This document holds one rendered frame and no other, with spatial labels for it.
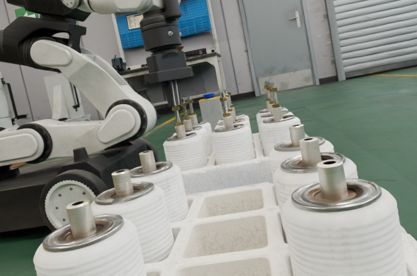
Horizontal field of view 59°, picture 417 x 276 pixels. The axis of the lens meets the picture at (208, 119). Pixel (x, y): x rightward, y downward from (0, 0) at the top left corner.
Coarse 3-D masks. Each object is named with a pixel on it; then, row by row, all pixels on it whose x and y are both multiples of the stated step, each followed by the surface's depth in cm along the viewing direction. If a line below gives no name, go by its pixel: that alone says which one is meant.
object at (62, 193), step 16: (64, 176) 103; (80, 176) 102; (96, 176) 106; (48, 192) 104; (64, 192) 105; (80, 192) 104; (96, 192) 102; (48, 208) 105; (64, 208) 106; (48, 224) 106; (64, 224) 106
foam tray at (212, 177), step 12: (264, 156) 94; (204, 168) 84; (216, 168) 83; (228, 168) 82; (240, 168) 82; (252, 168) 82; (264, 168) 82; (192, 180) 83; (204, 180) 83; (216, 180) 83; (228, 180) 83; (240, 180) 82; (252, 180) 82; (264, 180) 82; (192, 192) 84
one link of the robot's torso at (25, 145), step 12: (0, 132) 132; (12, 132) 125; (24, 132) 125; (36, 132) 125; (0, 144) 125; (12, 144) 125; (24, 144) 124; (36, 144) 124; (0, 156) 126; (12, 156) 125; (24, 156) 125; (36, 156) 125
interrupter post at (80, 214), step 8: (80, 200) 36; (88, 200) 36; (72, 208) 34; (80, 208) 34; (88, 208) 35; (72, 216) 35; (80, 216) 35; (88, 216) 35; (72, 224) 35; (80, 224) 35; (88, 224) 35; (72, 232) 35; (80, 232) 35; (88, 232) 35
